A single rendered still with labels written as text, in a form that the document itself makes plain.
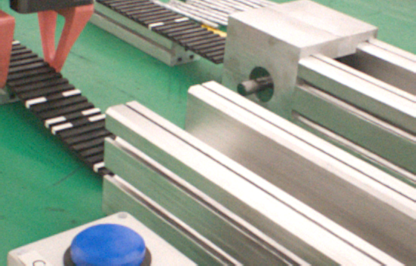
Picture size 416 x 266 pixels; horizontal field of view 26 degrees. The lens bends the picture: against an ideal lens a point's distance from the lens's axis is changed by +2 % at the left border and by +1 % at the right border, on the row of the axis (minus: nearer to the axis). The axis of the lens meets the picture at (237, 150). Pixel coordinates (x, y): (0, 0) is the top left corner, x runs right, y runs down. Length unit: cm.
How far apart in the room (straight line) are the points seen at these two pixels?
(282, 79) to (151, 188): 20
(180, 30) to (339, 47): 21
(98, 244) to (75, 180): 21
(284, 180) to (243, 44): 21
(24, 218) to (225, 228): 17
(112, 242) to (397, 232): 17
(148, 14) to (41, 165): 29
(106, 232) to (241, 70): 32
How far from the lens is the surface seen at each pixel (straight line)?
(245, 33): 77
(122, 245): 48
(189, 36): 90
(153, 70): 90
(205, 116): 64
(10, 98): 82
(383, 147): 68
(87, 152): 70
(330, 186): 56
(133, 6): 97
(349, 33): 77
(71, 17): 77
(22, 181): 69
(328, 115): 71
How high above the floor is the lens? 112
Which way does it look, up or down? 27 degrees down
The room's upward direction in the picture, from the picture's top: 6 degrees clockwise
